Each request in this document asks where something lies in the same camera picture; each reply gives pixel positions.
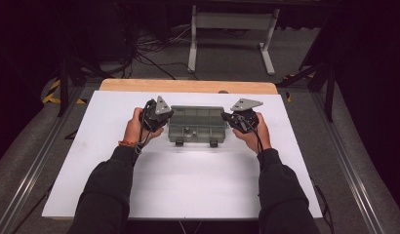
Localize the white board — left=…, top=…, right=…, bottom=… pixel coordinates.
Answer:
left=41, top=90, right=323, bottom=220

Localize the orange bracelet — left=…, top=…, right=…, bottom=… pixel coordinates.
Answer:
left=117, top=139, right=138, bottom=148

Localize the thin black floor cable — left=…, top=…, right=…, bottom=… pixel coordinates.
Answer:
left=313, top=181, right=336, bottom=234

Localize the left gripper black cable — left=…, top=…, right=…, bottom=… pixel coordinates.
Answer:
left=135, top=99, right=157, bottom=156

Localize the person's left hand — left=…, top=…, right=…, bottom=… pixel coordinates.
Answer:
left=123, top=106, right=165, bottom=148

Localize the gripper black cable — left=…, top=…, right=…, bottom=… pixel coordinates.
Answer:
left=236, top=115, right=266, bottom=154
left=135, top=99, right=157, bottom=156

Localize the tangle of black floor cables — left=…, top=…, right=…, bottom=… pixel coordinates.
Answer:
left=121, top=19, right=201, bottom=81

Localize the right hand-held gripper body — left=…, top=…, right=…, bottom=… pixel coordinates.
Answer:
left=228, top=97, right=264, bottom=135

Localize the white metal stand frame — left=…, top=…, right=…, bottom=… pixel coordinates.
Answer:
left=187, top=4, right=281, bottom=76

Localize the aluminium floor rail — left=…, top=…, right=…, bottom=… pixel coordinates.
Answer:
left=0, top=86, right=89, bottom=234
left=309, top=91, right=387, bottom=234

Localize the person's right hand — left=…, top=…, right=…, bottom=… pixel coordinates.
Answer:
left=232, top=111, right=273, bottom=155

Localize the grey plastic compartment box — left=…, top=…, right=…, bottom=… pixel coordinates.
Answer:
left=168, top=104, right=227, bottom=148

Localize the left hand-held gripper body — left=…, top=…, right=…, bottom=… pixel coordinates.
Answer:
left=140, top=95, right=176, bottom=133

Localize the black angled stand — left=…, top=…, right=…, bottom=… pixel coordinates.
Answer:
left=275, top=61, right=337, bottom=123

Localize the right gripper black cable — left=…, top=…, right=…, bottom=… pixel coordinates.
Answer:
left=236, top=115, right=266, bottom=154

